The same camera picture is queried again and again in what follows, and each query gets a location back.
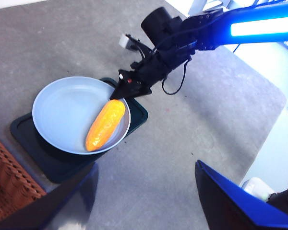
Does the orange-yellow corn cob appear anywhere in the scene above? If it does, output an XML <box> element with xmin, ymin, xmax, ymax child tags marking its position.
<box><xmin>85</xmin><ymin>99</ymin><xmax>126</xmax><ymax>152</ymax></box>

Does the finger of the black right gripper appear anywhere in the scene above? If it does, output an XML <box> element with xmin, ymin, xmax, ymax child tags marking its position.
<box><xmin>127</xmin><ymin>84</ymin><xmax>152</xmax><ymax>97</ymax></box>
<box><xmin>109</xmin><ymin>82</ymin><xmax>135</xmax><ymax>100</ymax></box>

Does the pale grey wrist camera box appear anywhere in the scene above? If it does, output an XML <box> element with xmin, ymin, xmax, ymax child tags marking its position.
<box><xmin>119</xmin><ymin>34</ymin><xmax>133</xmax><ymax>50</ymax></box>

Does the white plastic container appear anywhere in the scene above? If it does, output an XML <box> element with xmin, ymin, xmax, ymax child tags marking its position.
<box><xmin>240</xmin><ymin>177</ymin><xmax>276</xmax><ymax>202</ymax></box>

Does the brown wicker basket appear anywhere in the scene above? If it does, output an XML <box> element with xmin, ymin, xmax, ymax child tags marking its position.
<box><xmin>0</xmin><ymin>131</ymin><xmax>48</xmax><ymax>223</ymax></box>

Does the blue round plate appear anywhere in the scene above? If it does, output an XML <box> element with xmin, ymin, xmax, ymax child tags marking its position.
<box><xmin>32</xmin><ymin>76</ymin><xmax>132</xmax><ymax>156</ymax></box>

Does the black rectangular tray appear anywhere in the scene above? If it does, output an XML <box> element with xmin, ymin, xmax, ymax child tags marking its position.
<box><xmin>9</xmin><ymin>77</ymin><xmax>149</xmax><ymax>184</ymax></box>

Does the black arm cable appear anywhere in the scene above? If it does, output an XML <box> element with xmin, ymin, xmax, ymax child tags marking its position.
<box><xmin>162</xmin><ymin>59</ymin><xmax>190</xmax><ymax>95</ymax></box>

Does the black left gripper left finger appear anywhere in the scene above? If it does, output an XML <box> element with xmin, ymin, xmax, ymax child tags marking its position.
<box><xmin>0</xmin><ymin>162</ymin><xmax>99</xmax><ymax>230</ymax></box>

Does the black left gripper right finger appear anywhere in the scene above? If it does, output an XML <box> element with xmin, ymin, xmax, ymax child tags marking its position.
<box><xmin>195</xmin><ymin>160</ymin><xmax>288</xmax><ymax>230</ymax></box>

